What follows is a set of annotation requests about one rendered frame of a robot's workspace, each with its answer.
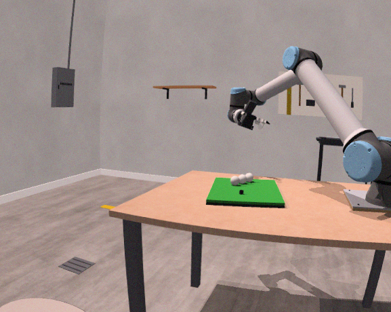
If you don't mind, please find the green rectangular mat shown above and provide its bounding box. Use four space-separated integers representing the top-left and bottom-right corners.
206 177 285 208

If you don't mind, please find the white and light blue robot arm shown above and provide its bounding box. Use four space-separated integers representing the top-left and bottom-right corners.
228 46 391 208

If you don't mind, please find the white ball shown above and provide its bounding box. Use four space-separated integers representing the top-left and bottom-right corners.
230 176 240 185
239 174 247 184
246 173 253 182

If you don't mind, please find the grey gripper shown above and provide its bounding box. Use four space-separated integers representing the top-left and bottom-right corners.
237 111 270 130

